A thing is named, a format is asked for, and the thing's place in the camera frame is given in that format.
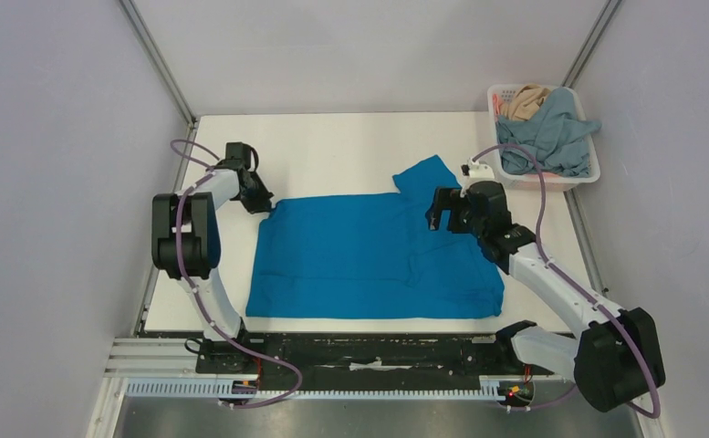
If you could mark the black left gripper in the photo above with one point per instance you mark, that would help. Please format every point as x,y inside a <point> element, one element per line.
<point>262,203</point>

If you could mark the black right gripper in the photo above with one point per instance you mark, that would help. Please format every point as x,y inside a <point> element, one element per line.
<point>451,209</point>

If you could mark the blue t-shirt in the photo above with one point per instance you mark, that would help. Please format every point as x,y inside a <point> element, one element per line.
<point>371,256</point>

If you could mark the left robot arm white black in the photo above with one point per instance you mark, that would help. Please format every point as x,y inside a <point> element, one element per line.
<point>186,246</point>

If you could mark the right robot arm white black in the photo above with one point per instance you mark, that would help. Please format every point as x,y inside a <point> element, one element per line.
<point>613,355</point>

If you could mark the white plastic laundry basket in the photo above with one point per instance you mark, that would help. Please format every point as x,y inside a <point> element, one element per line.
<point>498,93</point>

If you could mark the beige t-shirt in basket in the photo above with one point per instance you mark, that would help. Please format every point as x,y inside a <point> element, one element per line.
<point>525,103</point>

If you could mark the grey-blue t-shirt in basket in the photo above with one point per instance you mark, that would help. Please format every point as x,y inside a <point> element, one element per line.
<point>555,136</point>

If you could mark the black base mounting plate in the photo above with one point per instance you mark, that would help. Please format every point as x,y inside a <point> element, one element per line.
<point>366,379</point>

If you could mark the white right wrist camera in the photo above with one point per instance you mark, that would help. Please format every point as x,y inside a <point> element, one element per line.
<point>474,172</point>

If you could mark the aluminium frame rail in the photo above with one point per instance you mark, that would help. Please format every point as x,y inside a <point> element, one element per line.
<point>285,353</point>

